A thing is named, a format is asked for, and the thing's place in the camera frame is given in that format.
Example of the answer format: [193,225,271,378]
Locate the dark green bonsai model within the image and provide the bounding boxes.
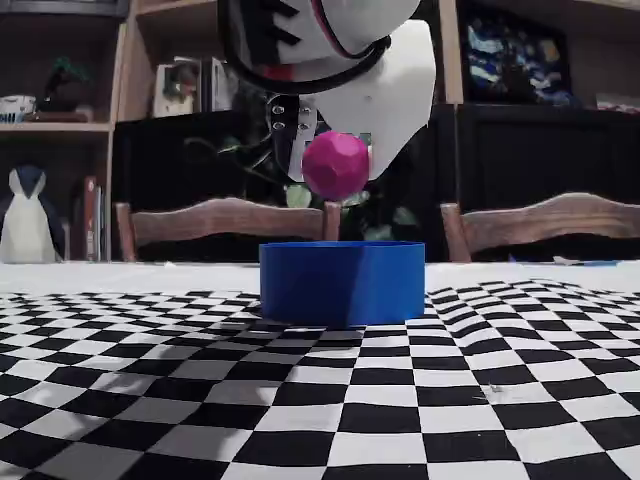
[39,55,96,114]

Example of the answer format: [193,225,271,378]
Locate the flat lying book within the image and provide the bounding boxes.
[35,110,95,124]

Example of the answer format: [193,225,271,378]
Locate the blue round box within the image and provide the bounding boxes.
[258,241,427,329]

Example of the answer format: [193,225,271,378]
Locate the pink faceted ball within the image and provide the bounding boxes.
[302,130,371,199]

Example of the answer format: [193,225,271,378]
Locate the green leafy houseplant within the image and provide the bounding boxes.
[182,132,421,242]

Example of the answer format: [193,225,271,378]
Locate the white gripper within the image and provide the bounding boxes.
[224,0,437,181]

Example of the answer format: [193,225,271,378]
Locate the thin light book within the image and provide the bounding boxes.
[95,184,109,261]

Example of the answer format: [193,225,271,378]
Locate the photo frame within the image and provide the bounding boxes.
[152,62,204,119]

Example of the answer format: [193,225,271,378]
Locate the black cabinet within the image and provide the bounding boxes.
[113,102,640,261]

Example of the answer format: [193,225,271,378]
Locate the red spine book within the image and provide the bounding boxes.
[82,175,99,261]

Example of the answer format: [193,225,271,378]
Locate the light wooden bookshelf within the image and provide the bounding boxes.
[0,0,640,264]

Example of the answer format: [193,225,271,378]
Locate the white tablecloth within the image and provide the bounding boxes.
[0,259,640,480]

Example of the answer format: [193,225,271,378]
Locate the starry night picture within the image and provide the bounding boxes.
[462,14,574,104]

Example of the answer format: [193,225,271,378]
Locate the wooden chair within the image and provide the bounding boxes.
[114,196,342,262]
[439,192,640,262]

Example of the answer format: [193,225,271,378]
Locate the blue tape strip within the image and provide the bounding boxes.
[508,254,621,266]

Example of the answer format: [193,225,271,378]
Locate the white upright book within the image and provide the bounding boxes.
[202,55,236,112]

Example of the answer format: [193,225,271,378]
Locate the white blue mug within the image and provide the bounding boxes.
[0,94,39,126]

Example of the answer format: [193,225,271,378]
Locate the red white servo wire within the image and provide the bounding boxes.
[309,0,364,59]

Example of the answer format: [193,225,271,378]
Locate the white blue penguin figure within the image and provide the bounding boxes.
[0,166,69,264]

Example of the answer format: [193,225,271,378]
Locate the black white checkerboard mat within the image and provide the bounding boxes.
[0,279,640,480]

